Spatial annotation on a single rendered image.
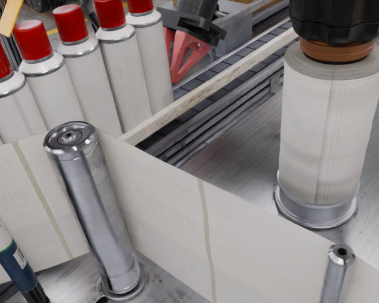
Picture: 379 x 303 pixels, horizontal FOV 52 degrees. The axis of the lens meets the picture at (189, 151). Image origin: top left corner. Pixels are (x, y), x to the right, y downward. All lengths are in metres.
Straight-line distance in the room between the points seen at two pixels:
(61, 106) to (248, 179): 0.24
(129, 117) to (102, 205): 0.26
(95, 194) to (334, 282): 0.18
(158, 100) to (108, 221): 0.29
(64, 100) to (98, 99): 0.05
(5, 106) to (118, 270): 0.21
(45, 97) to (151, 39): 0.16
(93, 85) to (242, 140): 0.22
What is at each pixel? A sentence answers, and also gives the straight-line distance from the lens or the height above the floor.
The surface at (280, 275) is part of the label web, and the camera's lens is 0.25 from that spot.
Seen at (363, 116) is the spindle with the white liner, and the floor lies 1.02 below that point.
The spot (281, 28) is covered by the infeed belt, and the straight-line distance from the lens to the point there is 0.90.
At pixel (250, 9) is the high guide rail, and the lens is 0.80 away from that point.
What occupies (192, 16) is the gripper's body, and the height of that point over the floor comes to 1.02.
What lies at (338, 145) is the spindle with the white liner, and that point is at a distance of 0.38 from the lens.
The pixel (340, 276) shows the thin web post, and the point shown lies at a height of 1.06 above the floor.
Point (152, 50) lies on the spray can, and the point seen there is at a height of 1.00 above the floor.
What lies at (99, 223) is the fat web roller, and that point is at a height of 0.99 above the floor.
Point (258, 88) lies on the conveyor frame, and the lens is 0.72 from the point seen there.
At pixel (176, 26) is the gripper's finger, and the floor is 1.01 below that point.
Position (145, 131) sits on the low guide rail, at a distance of 0.56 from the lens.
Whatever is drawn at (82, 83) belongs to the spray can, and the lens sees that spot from 0.50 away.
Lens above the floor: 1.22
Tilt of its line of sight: 39 degrees down
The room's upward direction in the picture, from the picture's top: 8 degrees counter-clockwise
